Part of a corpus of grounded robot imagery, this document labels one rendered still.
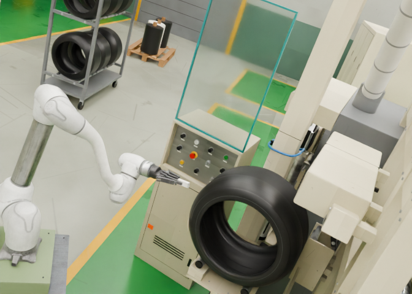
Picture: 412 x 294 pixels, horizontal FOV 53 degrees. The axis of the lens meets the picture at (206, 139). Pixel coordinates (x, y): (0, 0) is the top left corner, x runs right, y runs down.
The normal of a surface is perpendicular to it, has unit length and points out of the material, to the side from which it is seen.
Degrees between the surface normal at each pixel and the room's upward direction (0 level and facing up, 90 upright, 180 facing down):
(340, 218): 72
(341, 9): 90
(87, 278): 0
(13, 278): 0
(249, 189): 43
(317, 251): 90
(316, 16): 90
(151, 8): 90
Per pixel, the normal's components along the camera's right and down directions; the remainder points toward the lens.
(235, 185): -0.36, -0.53
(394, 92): -0.25, 0.35
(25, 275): 0.29, -0.86
